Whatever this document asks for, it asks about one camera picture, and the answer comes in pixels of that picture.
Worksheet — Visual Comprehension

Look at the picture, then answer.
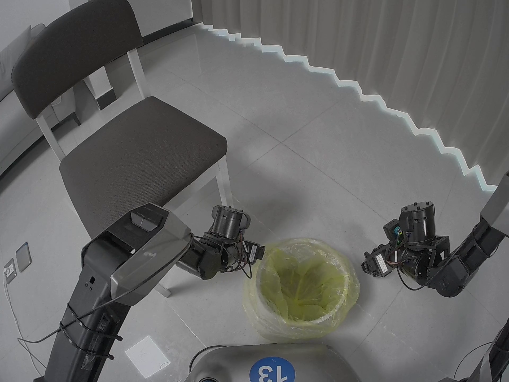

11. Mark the yellow plastic bag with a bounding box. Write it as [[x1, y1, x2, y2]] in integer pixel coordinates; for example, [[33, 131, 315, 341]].
[[243, 238, 360, 339]]

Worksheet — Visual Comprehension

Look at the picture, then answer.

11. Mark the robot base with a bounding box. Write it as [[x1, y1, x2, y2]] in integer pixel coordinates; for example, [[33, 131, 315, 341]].
[[189, 344, 362, 382]]

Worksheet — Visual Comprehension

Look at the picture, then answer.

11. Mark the white trash bin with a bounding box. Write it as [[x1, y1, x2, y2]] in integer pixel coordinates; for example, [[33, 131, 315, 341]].
[[254, 242, 357, 335]]

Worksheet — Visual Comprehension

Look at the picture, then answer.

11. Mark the grey white chair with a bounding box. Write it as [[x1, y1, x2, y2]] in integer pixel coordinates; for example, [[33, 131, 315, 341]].
[[11, 0, 231, 299]]

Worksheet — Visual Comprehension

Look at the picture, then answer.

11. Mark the white curtain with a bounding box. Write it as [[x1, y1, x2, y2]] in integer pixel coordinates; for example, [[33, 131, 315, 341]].
[[189, 0, 509, 192]]

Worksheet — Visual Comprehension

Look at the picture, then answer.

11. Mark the black cable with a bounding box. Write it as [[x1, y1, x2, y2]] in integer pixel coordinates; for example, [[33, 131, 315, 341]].
[[453, 341, 494, 382], [17, 289, 120, 345]]

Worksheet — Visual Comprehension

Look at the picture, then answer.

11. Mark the white cable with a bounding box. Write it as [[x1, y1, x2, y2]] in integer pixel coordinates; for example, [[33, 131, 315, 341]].
[[3, 269, 45, 378]]

